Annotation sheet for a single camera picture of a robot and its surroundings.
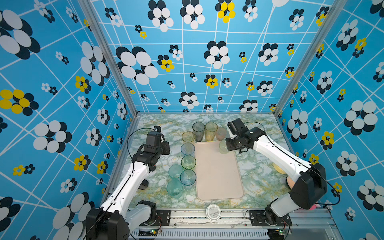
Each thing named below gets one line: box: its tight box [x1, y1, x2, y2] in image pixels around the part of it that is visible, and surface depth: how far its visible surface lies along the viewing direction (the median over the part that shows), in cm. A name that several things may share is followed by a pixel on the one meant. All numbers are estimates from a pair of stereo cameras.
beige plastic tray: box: [194, 140, 245, 201], surface depth 91 cm
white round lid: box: [206, 204, 221, 222], surface depth 71 cm
